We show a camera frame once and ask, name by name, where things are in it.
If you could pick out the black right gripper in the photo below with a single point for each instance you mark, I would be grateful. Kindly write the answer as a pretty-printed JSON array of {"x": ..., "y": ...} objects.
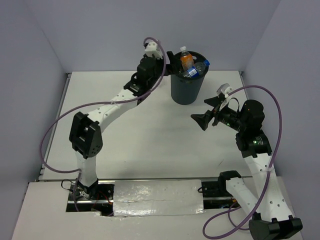
[{"x": 215, "y": 101}]

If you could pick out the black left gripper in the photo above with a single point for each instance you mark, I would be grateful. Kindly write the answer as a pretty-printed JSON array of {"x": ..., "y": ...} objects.
[{"x": 172, "y": 68}]

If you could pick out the Pepsi label clear bottle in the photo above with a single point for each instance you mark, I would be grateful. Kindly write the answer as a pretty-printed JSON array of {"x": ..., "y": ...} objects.
[{"x": 197, "y": 70}]

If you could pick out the orange label juice bottle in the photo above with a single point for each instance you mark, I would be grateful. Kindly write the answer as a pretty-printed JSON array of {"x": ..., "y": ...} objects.
[{"x": 186, "y": 58}]

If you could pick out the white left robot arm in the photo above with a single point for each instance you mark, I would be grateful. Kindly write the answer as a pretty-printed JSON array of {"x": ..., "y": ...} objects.
[{"x": 87, "y": 128}]

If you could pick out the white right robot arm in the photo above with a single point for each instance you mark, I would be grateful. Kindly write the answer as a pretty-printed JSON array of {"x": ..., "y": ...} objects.
[{"x": 268, "y": 217}]

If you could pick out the dark grey plastic bin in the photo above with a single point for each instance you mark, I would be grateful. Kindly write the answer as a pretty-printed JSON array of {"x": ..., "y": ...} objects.
[{"x": 184, "y": 90}]

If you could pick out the silver foil covered panel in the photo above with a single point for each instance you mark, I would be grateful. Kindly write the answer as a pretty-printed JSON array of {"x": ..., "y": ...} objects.
[{"x": 157, "y": 198}]

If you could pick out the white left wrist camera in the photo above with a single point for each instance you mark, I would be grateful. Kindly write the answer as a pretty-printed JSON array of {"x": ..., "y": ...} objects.
[{"x": 152, "y": 50}]

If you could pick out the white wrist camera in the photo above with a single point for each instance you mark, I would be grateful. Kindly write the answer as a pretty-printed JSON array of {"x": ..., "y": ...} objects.
[
  {"x": 152, "y": 50},
  {"x": 224, "y": 90}
]

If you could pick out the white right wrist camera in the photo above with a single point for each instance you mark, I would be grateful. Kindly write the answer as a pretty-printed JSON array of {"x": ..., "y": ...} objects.
[{"x": 224, "y": 90}]

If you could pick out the metal base rail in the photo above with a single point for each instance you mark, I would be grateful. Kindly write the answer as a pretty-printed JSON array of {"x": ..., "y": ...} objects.
[{"x": 102, "y": 202}]

